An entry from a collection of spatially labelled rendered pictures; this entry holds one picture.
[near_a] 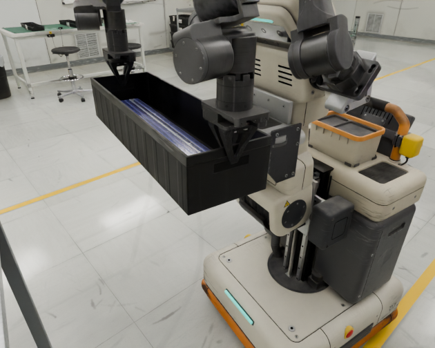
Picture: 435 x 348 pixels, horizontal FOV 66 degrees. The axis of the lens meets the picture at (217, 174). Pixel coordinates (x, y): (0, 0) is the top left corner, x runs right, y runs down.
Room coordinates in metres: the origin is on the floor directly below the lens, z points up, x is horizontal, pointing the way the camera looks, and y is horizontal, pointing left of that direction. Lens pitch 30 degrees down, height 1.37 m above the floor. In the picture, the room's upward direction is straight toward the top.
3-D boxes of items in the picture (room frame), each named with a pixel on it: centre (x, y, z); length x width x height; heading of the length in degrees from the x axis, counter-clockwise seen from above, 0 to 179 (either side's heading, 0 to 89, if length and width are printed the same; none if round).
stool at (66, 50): (4.36, 1.86, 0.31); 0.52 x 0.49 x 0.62; 131
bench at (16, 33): (5.14, 2.02, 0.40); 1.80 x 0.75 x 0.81; 131
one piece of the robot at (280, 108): (0.90, -0.12, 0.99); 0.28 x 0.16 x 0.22; 33
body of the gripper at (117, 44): (0.98, 0.28, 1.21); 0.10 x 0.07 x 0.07; 32
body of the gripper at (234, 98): (0.51, -0.03, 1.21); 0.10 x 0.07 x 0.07; 33
